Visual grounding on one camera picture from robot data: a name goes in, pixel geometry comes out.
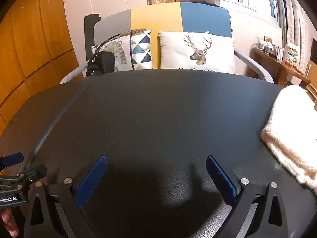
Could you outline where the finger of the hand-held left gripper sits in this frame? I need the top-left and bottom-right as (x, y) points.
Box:
(15, 164), (47, 182)
(0, 153), (24, 168)

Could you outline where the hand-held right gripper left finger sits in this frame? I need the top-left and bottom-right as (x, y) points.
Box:
(23, 155), (107, 238)

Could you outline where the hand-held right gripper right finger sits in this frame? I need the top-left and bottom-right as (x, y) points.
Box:
(206, 155), (289, 238)

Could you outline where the white knit sweater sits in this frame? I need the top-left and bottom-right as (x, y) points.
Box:
(262, 85), (317, 191)

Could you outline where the person's left hand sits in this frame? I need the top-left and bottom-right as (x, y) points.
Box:
(0, 208), (20, 238)

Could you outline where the black handbag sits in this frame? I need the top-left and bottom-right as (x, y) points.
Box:
(86, 28), (149, 77)

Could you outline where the wooden wardrobe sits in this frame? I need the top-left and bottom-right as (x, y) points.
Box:
(0, 0), (82, 134)

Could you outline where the wooden side table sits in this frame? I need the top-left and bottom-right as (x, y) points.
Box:
(251, 47), (311, 87)

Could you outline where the deer print pillow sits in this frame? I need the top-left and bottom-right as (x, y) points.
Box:
(158, 31), (236, 74)

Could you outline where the triangle print pillow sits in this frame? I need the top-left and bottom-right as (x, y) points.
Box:
(92, 29), (153, 72)

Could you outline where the wooden chair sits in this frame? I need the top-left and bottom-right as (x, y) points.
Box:
(303, 60), (317, 102)

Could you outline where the stack of books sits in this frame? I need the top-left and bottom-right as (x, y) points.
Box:
(284, 42), (301, 68)

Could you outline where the grey yellow blue sofa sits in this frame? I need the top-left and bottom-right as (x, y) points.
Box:
(59, 2), (274, 85)

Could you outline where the pale patterned curtain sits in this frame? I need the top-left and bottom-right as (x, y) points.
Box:
(285, 0), (310, 70)

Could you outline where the black padded post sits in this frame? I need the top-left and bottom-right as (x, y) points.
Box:
(84, 13), (102, 62)

